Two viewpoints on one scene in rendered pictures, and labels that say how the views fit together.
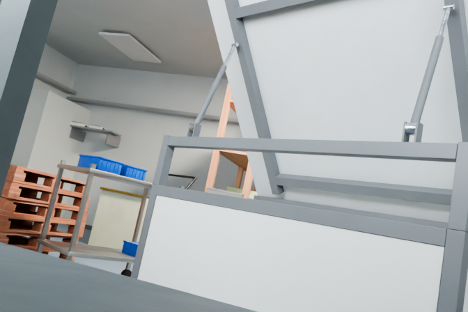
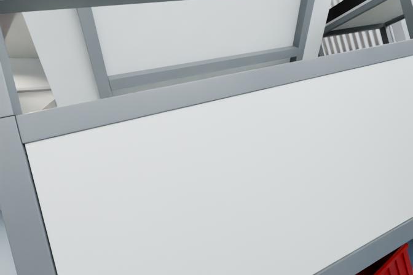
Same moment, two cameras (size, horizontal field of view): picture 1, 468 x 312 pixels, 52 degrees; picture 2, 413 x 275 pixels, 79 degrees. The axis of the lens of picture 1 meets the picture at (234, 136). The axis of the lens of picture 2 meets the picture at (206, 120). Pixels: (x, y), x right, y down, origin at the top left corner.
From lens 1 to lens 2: 1.58 m
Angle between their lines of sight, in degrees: 67
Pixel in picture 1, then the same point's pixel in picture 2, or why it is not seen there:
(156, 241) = (104, 244)
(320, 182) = (177, 69)
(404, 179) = (249, 47)
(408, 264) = not seen: outside the picture
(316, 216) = (390, 51)
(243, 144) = not seen: outside the picture
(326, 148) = not seen: outside the picture
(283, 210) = (355, 58)
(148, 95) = not seen: outside the picture
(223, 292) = (326, 208)
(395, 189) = (251, 56)
